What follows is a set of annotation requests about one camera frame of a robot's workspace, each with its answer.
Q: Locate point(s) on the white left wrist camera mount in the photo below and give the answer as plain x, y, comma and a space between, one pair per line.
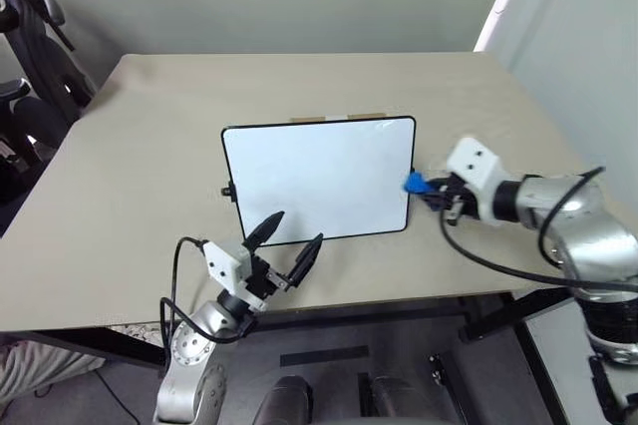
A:
225, 263

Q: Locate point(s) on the black framed whiteboard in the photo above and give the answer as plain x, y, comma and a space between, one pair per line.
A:
319, 180

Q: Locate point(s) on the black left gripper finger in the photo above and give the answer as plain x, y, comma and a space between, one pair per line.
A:
265, 231
306, 260

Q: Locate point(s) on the black office chair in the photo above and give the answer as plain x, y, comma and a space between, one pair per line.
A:
30, 81

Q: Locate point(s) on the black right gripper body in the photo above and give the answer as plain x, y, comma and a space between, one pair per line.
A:
456, 198

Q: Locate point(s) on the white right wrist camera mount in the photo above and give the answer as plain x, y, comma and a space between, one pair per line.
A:
473, 165

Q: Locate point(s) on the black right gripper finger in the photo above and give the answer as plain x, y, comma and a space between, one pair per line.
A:
432, 198

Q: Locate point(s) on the brown tape strip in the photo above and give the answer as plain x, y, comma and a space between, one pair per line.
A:
307, 119
365, 116

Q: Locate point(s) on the grey fabric bundle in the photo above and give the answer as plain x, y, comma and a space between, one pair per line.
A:
35, 370

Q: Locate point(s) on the black table frame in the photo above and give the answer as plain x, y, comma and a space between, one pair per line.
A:
379, 310

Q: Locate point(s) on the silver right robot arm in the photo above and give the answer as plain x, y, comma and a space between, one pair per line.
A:
573, 225

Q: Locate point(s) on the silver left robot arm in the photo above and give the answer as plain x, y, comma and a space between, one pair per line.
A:
187, 370

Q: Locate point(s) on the blue whiteboard eraser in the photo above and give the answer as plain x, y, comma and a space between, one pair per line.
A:
415, 184

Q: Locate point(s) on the black floor tape strip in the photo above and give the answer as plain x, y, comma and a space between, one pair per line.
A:
325, 355

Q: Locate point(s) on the dark rounded robot foot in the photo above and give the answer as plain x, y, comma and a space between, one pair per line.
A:
394, 401
284, 402

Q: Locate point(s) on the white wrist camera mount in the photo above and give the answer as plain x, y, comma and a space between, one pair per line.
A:
473, 165
225, 263

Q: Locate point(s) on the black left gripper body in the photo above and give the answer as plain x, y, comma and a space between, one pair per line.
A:
264, 279

